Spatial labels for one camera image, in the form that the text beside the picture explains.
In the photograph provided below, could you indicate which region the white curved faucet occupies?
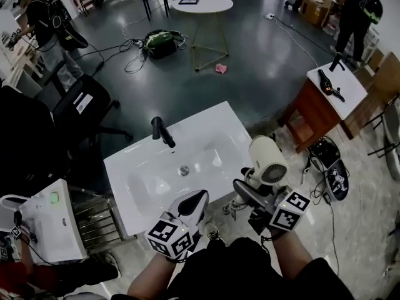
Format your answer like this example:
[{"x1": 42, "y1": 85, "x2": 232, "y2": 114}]
[{"x1": 0, "y1": 194, "x2": 29, "y2": 211}]

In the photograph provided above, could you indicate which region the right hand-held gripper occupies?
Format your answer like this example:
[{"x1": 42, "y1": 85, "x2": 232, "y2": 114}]
[{"x1": 232, "y1": 178, "x2": 311, "y2": 235}]

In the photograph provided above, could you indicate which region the round white table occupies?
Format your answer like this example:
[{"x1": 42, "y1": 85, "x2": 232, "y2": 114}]
[{"x1": 171, "y1": 0, "x2": 234, "y2": 73}]

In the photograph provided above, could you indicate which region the person's left forearm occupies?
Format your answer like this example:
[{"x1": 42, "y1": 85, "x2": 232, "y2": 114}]
[{"x1": 127, "y1": 254, "x2": 176, "y2": 296}]

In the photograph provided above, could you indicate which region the wooden vanity with white top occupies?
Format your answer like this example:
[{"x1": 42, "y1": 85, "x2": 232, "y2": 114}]
[{"x1": 277, "y1": 61, "x2": 369, "y2": 154}]

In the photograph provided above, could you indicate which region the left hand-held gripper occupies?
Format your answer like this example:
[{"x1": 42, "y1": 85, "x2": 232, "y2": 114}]
[{"x1": 145, "y1": 189, "x2": 210, "y2": 263}]

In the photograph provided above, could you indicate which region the person's black shirt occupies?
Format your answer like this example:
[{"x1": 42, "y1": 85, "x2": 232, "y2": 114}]
[{"x1": 111, "y1": 236, "x2": 356, "y2": 300}]

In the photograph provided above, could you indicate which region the person's right forearm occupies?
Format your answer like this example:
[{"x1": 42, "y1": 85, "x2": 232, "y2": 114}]
[{"x1": 271, "y1": 229, "x2": 313, "y2": 281}]

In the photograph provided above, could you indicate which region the cream hair dryer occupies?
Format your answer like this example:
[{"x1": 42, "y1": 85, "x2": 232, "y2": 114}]
[{"x1": 240, "y1": 135, "x2": 289, "y2": 206}]

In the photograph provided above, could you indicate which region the cardboard box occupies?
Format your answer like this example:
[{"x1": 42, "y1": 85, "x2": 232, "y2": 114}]
[{"x1": 301, "y1": 0, "x2": 338, "y2": 28}]

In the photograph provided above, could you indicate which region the green bag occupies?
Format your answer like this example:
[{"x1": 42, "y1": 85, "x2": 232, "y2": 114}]
[{"x1": 143, "y1": 29, "x2": 186, "y2": 59}]

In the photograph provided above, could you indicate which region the black basin faucet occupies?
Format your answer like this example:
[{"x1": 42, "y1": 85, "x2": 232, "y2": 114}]
[{"x1": 151, "y1": 116, "x2": 176, "y2": 149}]

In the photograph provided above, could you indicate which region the black vanity faucet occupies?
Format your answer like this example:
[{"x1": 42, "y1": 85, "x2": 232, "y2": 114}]
[{"x1": 328, "y1": 52, "x2": 346, "y2": 73}]

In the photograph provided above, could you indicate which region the grey chair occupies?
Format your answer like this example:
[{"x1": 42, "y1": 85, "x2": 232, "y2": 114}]
[{"x1": 364, "y1": 95, "x2": 400, "y2": 181}]

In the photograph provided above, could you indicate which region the black office chair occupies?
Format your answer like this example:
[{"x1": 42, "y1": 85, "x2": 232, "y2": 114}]
[{"x1": 51, "y1": 73, "x2": 134, "y2": 168}]

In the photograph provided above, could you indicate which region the small white sink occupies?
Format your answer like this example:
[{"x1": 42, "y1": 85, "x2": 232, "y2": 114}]
[{"x1": 17, "y1": 179, "x2": 89, "y2": 266}]

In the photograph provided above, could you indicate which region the metal shelf rack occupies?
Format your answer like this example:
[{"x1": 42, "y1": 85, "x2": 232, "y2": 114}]
[{"x1": 70, "y1": 186, "x2": 129, "y2": 250}]

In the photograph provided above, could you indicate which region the wooden panel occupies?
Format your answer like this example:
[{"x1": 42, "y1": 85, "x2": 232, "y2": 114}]
[{"x1": 342, "y1": 51, "x2": 400, "y2": 140}]

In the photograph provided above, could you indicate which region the open black equipment bag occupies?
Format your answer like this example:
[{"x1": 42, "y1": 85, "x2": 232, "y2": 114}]
[{"x1": 307, "y1": 136, "x2": 351, "y2": 202}]

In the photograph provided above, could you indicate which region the large white sink basin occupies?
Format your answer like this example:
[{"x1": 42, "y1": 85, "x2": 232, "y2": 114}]
[{"x1": 102, "y1": 101, "x2": 253, "y2": 237}]

